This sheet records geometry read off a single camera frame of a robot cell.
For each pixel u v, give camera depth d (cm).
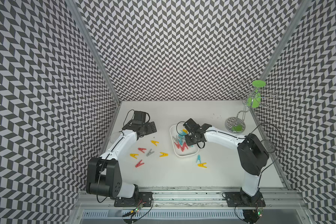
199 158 87
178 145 93
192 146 80
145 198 72
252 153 49
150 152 89
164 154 89
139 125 68
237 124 101
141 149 91
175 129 97
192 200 75
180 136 97
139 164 85
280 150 90
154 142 94
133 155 88
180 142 93
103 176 42
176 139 96
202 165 85
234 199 74
